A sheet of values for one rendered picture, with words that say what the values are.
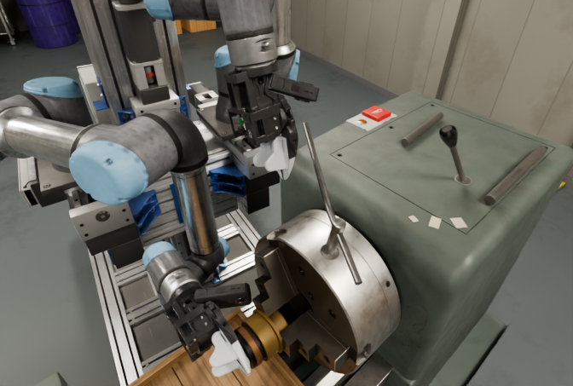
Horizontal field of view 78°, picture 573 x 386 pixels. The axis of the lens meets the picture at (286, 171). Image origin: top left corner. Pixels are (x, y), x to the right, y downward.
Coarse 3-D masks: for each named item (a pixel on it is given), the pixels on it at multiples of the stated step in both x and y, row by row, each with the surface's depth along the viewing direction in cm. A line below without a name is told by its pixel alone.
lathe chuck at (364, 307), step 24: (264, 240) 74; (288, 240) 67; (312, 240) 66; (288, 264) 70; (312, 264) 62; (336, 264) 63; (360, 264) 64; (312, 288) 66; (336, 288) 61; (360, 288) 62; (336, 312) 62; (360, 312) 61; (384, 312) 65; (360, 336) 61; (384, 336) 67; (360, 360) 65
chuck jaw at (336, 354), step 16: (304, 320) 68; (320, 320) 68; (288, 336) 66; (304, 336) 65; (320, 336) 65; (336, 336) 65; (288, 352) 66; (304, 352) 65; (320, 352) 64; (336, 352) 62; (352, 352) 64; (336, 368) 63
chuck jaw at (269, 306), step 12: (276, 240) 70; (264, 252) 70; (276, 252) 69; (264, 264) 68; (276, 264) 69; (264, 276) 70; (276, 276) 69; (288, 276) 70; (264, 288) 68; (276, 288) 69; (288, 288) 70; (252, 300) 70; (264, 300) 67; (276, 300) 68; (288, 300) 70; (264, 312) 67
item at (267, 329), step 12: (252, 312) 71; (276, 312) 69; (252, 324) 66; (264, 324) 66; (276, 324) 67; (240, 336) 64; (252, 336) 64; (264, 336) 64; (276, 336) 65; (252, 348) 63; (264, 348) 64; (276, 348) 65; (252, 360) 63; (264, 360) 67
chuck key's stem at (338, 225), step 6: (336, 222) 59; (342, 222) 59; (336, 228) 58; (342, 228) 58; (330, 234) 61; (330, 240) 61; (336, 240) 60; (330, 246) 62; (336, 246) 62; (330, 252) 64
